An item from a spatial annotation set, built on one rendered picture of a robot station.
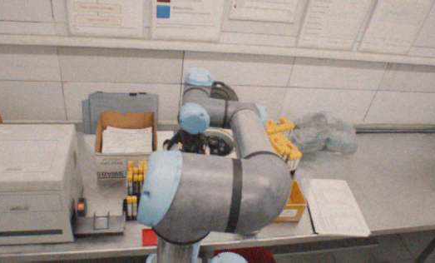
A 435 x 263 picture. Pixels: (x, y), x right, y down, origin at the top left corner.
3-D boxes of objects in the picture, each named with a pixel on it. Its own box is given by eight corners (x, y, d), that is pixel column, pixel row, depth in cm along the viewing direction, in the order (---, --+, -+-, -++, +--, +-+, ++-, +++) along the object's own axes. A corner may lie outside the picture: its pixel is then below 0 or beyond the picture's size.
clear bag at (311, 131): (294, 156, 169) (305, 126, 158) (275, 136, 180) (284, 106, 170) (333, 146, 180) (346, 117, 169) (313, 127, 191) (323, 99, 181)
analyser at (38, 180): (-15, 246, 109) (-45, 181, 91) (8, 186, 130) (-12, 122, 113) (82, 242, 116) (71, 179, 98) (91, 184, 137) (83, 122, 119)
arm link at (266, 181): (323, 189, 47) (265, 94, 93) (244, 181, 47) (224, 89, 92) (304, 255, 52) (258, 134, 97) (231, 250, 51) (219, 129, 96)
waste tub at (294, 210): (268, 223, 133) (274, 205, 127) (259, 197, 144) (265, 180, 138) (300, 221, 136) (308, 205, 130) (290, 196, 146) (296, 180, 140)
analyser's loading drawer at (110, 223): (63, 236, 114) (61, 226, 111) (66, 220, 119) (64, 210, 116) (125, 233, 119) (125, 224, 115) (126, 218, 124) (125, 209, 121)
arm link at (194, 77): (183, 79, 90) (185, 63, 97) (180, 112, 97) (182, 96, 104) (213, 83, 91) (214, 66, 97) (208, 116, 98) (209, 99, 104)
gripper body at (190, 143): (181, 159, 107) (185, 129, 99) (175, 141, 113) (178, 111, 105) (205, 156, 109) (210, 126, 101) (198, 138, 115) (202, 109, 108)
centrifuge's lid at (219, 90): (194, 80, 149) (195, 74, 156) (189, 131, 161) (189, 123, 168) (244, 86, 151) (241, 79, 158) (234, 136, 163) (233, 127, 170)
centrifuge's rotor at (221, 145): (194, 163, 147) (195, 151, 143) (195, 141, 159) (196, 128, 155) (229, 166, 148) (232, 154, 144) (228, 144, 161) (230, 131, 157)
